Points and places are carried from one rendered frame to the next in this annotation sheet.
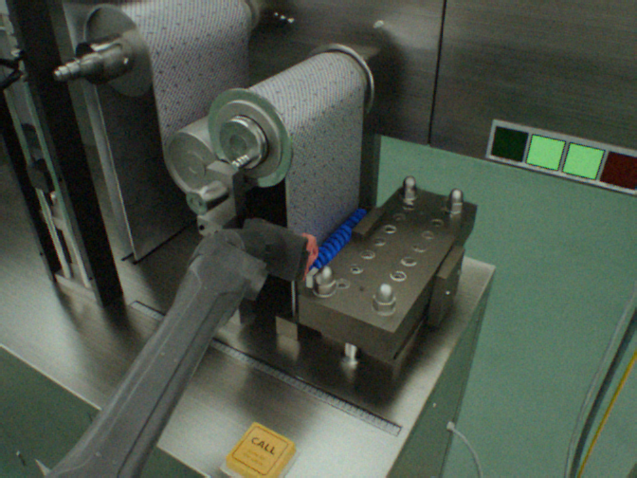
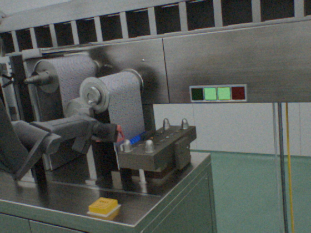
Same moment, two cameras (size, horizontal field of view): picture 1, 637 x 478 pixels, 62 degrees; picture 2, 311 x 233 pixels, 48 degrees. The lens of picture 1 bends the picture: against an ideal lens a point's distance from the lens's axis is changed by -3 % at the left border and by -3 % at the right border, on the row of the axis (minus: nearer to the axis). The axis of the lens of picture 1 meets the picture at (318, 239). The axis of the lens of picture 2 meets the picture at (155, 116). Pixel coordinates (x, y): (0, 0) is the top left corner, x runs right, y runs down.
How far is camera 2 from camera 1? 0.69 m
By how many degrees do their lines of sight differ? 23
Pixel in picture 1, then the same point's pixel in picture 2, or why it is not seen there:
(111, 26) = (43, 67)
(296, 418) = (119, 198)
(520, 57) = (192, 60)
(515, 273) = (263, 206)
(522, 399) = not seen: outside the picture
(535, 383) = not seen: outside the picture
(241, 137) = (90, 94)
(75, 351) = (25, 195)
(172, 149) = (66, 109)
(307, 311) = (121, 159)
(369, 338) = (145, 162)
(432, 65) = (164, 71)
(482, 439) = not seen: outside the picture
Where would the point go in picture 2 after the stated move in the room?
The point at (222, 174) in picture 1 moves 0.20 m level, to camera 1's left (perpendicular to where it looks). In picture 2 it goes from (85, 109) to (34, 115)
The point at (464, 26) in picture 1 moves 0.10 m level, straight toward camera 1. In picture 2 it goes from (171, 54) to (166, 56)
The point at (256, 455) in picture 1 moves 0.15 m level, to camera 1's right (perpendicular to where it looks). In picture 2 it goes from (101, 204) to (145, 198)
